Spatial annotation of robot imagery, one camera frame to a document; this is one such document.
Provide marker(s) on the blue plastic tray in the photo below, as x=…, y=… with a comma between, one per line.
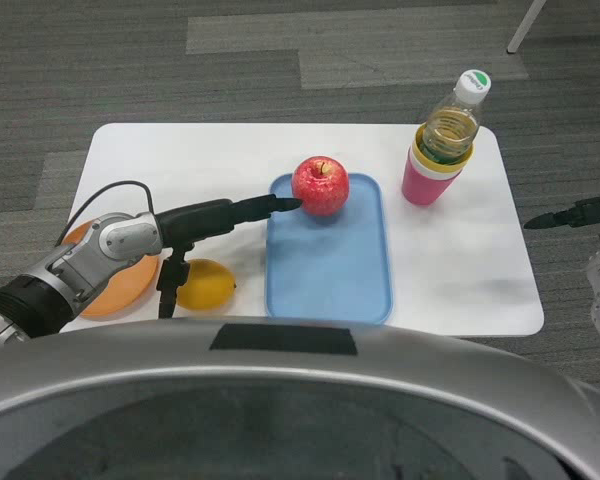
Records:
x=330, y=270

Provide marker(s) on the silver robot chest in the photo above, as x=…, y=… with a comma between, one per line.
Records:
x=300, y=400

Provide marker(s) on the yellow plastic cup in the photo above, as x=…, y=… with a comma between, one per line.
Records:
x=442, y=166

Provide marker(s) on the clear bottle with white cap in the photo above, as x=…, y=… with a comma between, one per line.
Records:
x=452, y=125

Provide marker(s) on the white metal table frame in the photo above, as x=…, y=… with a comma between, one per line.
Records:
x=525, y=27

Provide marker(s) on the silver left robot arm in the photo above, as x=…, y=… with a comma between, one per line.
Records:
x=80, y=265

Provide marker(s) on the yellow lemon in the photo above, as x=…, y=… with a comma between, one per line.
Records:
x=207, y=285

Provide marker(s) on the red apple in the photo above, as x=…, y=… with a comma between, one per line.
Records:
x=322, y=187

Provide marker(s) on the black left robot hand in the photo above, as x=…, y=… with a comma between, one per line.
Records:
x=200, y=220

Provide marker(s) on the white plastic cup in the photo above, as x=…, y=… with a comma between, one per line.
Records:
x=430, y=167

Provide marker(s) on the pink plastic cup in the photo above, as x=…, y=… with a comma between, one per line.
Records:
x=425, y=187

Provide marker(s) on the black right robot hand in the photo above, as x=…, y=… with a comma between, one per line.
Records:
x=590, y=211

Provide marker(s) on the orange plate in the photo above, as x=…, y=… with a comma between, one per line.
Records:
x=125, y=285

